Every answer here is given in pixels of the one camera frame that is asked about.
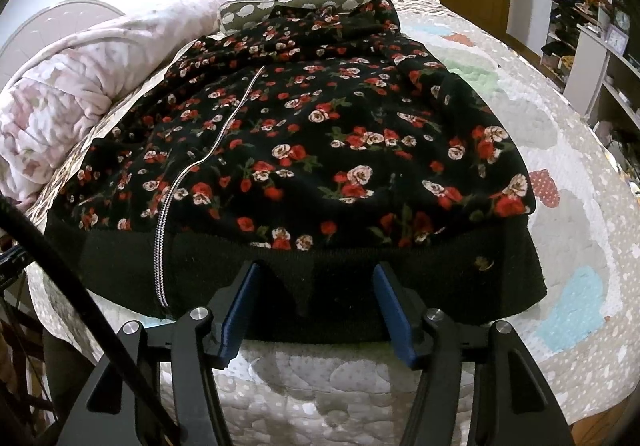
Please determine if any black floral zip jacket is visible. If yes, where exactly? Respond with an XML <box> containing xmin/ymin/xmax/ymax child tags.
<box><xmin>44</xmin><ymin>0</ymin><xmax>548</xmax><ymax>344</ymax></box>

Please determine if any pink floral folded duvet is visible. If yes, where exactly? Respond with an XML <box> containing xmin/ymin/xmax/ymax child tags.
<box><xmin>0</xmin><ymin>0</ymin><xmax>253</xmax><ymax>207</ymax></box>

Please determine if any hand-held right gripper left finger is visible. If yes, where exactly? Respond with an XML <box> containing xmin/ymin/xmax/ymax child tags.
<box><xmin>59</xmin><ymin>260</ymin><xmax>265</xmax><ymax>446</ymax></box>

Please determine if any quilted patchwork bedspread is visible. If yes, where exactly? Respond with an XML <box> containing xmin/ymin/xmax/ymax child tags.
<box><xmin>25</xmin><ymin>0</ymin><xmax>636</xmax><ymax>446</ymax></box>

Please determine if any white shelving unit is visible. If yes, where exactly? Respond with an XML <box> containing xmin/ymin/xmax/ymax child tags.
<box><xmin>540</xmin><ymin>0</ymin><xmax>640</xmax><ymax>137</ymax></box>

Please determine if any small desk clock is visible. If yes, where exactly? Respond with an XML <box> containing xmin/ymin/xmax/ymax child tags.
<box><xmin>605</xmin><ymin>23</ymin><xmax>629</xmax><ymax>55</ymax></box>

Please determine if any black cable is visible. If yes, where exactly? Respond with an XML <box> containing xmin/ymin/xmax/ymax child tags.
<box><xmin>0</xmin><ymin>196</ymin><xmax>183</xmax><ymax>446</ymax></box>

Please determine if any olive pillow with white dots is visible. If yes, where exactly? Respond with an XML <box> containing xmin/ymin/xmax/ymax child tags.
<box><xmin>218</xmin><ymin>0</ymin><xmax>379</xmax><ymax>37</ymax></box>

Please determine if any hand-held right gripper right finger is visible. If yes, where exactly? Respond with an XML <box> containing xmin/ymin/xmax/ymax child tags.
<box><xmin>372</xmin><ymin>261</ymin><xmax>576</xmax><ymax>446</ymax></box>

